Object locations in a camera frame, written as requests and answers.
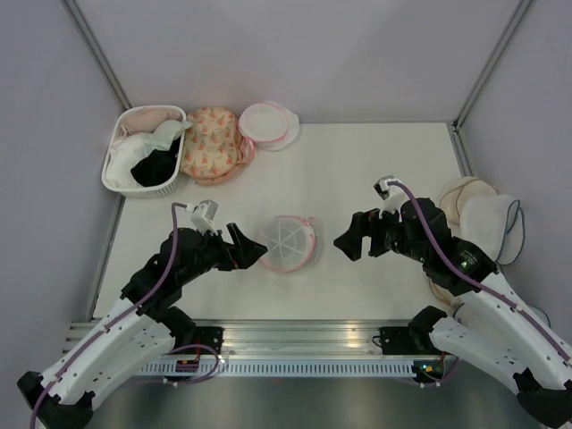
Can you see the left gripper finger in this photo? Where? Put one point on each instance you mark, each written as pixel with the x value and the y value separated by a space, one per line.
pixel 242 245
pixel 243 259

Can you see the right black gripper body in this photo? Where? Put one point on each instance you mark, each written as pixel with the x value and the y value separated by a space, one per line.
pixel 387 233

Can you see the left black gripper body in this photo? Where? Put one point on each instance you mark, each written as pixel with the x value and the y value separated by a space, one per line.
pixel 214 252

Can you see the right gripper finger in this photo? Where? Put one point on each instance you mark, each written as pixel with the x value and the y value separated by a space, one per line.
pixel 361 224
pixel 350 244

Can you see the round mesh bag pink trim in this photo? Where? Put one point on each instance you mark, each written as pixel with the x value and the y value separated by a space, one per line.
pixel 292 243

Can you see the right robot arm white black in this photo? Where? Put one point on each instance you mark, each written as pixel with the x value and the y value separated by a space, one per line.
pixel 533 362

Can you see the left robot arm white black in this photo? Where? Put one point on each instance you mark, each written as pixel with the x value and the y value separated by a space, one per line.
pixel 143 324

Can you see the black bra in basket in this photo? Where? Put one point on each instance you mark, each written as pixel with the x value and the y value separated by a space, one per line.
pixel 158 167

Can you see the floral peach laundry bag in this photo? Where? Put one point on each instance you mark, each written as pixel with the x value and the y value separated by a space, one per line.
pixel 214 149

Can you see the white bag blue trim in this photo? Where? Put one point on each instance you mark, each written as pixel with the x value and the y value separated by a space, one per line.
pixel 496 224

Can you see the white plastic laundry basket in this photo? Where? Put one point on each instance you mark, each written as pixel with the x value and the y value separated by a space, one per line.
pixel 152 192

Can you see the mint green bra in basket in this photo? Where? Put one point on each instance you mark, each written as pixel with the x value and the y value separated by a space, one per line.
pixel 164 135

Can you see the white round bag pink trim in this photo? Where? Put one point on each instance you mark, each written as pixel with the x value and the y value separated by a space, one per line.
pixel 269 125

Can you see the white bra in basket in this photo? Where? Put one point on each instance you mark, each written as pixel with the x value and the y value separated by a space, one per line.
pixel 124 155

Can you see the pale pink bra in basket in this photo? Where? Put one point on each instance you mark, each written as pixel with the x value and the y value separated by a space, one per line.
pixel 147 119

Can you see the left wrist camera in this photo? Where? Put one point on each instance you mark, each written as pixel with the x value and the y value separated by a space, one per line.
pixel 202 216

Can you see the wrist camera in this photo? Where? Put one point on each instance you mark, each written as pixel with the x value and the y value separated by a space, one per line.
pixel 202 216
pixel 393 196

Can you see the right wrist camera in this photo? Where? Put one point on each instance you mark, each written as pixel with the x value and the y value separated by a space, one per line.
pixel 393 196

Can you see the aluminium mounting rail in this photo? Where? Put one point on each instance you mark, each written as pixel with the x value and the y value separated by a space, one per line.
pixel 285 339

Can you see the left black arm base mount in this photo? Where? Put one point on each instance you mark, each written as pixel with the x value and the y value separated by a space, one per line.
pixel 201 339

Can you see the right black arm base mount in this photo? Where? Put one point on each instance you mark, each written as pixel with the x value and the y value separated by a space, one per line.
pixel 412 339

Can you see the white slotted cable duct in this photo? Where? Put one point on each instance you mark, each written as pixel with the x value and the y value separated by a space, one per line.
pixel 283 368

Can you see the right aluminium frame post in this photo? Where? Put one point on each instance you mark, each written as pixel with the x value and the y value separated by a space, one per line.
pixel 501 45

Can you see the aluminium frame post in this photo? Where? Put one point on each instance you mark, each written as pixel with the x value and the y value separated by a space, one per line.
pixel 80 22
pixel 501 45

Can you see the left aluminium frame post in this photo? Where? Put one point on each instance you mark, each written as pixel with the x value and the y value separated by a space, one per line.
pixel 80 22

